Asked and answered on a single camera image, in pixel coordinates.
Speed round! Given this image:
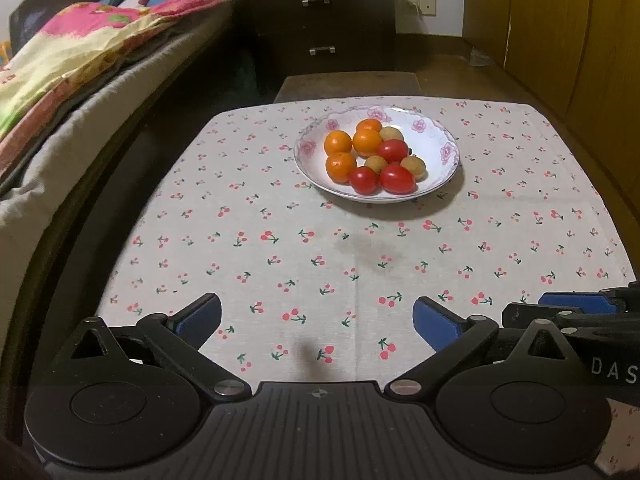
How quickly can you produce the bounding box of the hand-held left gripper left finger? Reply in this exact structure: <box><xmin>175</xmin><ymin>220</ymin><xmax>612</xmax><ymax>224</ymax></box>
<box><xmin>69</xmin><ymin>293</ymin><xmax>252</xmax><ymax>404</ymax></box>

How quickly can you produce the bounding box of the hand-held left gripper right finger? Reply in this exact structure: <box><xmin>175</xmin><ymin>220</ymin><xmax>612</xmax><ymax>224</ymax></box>
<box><xmin>384</xmin><ymin>297</ymin><xmax>577</xmax><ymax>402</ymax></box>

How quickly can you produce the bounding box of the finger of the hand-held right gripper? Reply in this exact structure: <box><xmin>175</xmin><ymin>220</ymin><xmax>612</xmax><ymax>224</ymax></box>
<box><xmin>538</xmin><ymin>282</ymin><xmax>640</xmax><ymax>316</ymax></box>
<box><xmin>501</xmin><ymin>302</ymin><xmax>602</xmax><ymax>334</ymax></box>

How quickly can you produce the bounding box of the white floral plate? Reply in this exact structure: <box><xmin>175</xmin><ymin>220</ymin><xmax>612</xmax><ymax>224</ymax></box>
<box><xmin>293</xmin><ymin>105</ymin><xmax>461</xmax><ymax>204</ymax></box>

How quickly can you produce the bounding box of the oblong red tomato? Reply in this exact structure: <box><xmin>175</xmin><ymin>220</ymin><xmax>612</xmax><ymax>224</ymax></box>
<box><xmin>378</xmin><ymin>164</ymin><xmax>417</xmax><ymax>195</ymax></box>

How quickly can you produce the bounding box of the round red tomato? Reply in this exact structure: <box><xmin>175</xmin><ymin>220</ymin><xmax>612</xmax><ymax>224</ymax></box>
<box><xmin>348</xmin><ymin>166</ymin><xmax>380</xmax><ymax>196</ymax></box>

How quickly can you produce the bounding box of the red tomato with stem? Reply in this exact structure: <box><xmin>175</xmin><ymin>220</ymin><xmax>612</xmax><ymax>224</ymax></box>
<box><xmin>376</xmin><ymin>139</ymin><xmax>412</xmax><ymax>163</ymax></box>

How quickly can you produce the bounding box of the cherry print tablecloth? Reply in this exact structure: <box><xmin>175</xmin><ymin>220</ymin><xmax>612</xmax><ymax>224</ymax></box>
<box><xmin>95</xmin><ymin>95</ymin><xmax>638</xmax><ymax>476</ymax></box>

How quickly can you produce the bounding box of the brown wooden stool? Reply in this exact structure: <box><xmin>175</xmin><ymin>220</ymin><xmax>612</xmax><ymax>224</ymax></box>
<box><xmin>274</xmin><ymin>72</ymin><xmax>423</xmax><ymax>106</ymax></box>

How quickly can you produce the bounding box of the yellow wooden wardrobe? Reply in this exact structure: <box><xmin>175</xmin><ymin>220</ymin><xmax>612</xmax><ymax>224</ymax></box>
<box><xmin>462</xmin><ymin>0</ymin><xmax>640</xmax><ymax>206</ymax></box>

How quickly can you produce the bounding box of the floral pink yellow blanket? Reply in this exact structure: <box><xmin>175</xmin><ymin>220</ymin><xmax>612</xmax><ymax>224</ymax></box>
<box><xmin>0</xmin><ymin>0</ymin><xmax>237</xmax><ymax>131</ymax></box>

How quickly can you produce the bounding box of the dark wooden nightstand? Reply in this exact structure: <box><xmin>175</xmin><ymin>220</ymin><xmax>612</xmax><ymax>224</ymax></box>
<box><xmin>235</xmin><ymin>0</ymin><xmax>399</xmax><ymax>92</ymax></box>

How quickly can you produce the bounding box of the dark wooden bed frame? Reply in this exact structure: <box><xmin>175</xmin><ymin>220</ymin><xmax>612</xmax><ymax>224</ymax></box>
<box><xmin>0</xmin><ymin>0</ymin><xmax>261</xmax><ymax>441</ymax></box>

